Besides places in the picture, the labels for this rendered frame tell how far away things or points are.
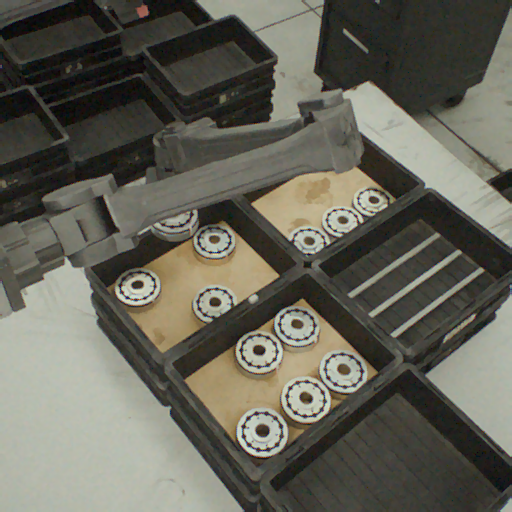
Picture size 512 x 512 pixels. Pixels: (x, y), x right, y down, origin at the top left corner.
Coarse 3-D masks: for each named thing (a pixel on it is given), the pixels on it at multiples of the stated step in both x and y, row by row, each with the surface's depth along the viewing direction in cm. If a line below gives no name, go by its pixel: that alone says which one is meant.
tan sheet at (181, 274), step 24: (192, 240) 178; (240, 240) 178; (168, 264) 173; (192, 264) 173; (240, 264) 174; (264, 264) 174; (168, 288) 169; (192, 288) 169; (240, 288) 169; (144, 312) 164; (168, 312) 164; (192, 312) 165; (168, 336) 161
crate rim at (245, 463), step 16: (304, 272) 161; (272, 288) 158; (256, 304) 155; (224, 320) 152; (208, 336) 150; (400, 352) 149; (384, 368) 147; (176, 384) 144; (368, 384) 146; (192, 400) 141; (352, 400) 142; (208, 416) 139; (224, 432) 137; (304, 432) 138; (240, 448) 135; (288, 448) 137; (240, 464) 135; (272, 464) 134; (256, 480) 134
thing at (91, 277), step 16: (240, 208) 172; (256, 224) 169; (272, 240) 166; (288, 256) 164; (288, 272) 161; (96, 288) 157; (112, 304) 153; (128, 320) 151; (192, 336) 150; (160, 352) 147; (176, 352) 147
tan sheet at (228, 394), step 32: (320, 320) 165; (224, 352) 159; (256, 352) 159; (288, 352) 160; (320, 352) 160; (352, 352) 160; (192, 384) 154; (224, 384) 154; (256, 384) 155; (224, 416) 150
